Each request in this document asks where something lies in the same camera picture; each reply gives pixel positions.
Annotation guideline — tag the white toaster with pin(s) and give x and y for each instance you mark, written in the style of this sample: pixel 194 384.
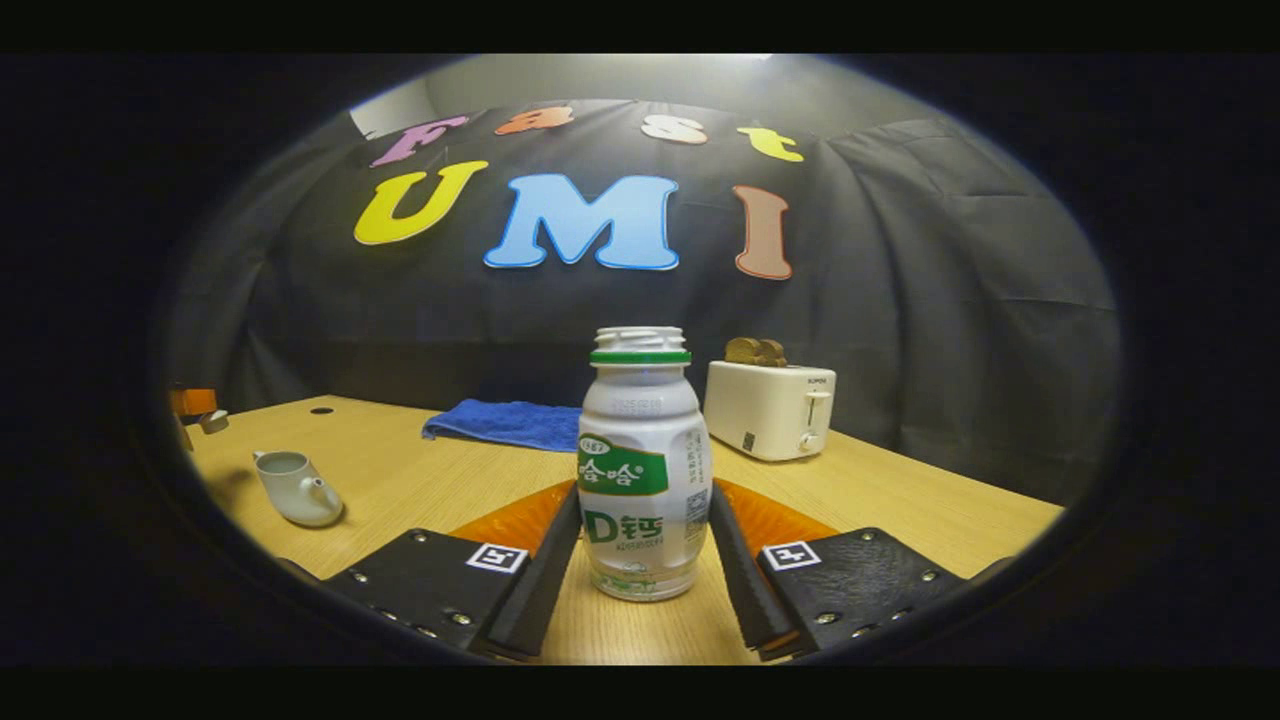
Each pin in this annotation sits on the white toaster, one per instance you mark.
pixel 760 415

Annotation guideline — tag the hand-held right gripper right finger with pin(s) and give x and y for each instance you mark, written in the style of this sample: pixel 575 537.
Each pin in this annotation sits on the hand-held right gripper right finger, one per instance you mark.
pixel 740 580

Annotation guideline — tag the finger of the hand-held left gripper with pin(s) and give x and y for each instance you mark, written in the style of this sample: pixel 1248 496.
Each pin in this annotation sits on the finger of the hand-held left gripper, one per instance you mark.
pixel 192 401

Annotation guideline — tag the blue folded towel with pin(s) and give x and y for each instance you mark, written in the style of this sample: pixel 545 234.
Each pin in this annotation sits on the blue folded towel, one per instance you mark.
pixel 500 422

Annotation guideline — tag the brown bread slice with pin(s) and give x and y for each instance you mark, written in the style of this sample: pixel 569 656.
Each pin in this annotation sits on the brown bread slice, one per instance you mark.
pixel 755 352

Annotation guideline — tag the white green-label water bottle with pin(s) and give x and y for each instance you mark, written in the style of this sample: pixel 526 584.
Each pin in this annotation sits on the white green-label water bottle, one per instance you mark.
pixel 640 420

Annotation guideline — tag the white spouted teacup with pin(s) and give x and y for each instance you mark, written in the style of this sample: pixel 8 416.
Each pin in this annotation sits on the white spouted teacup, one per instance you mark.
pixel 295 495

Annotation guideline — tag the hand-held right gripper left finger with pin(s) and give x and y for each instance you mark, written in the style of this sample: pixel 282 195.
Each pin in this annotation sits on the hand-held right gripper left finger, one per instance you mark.
pixel 545 580

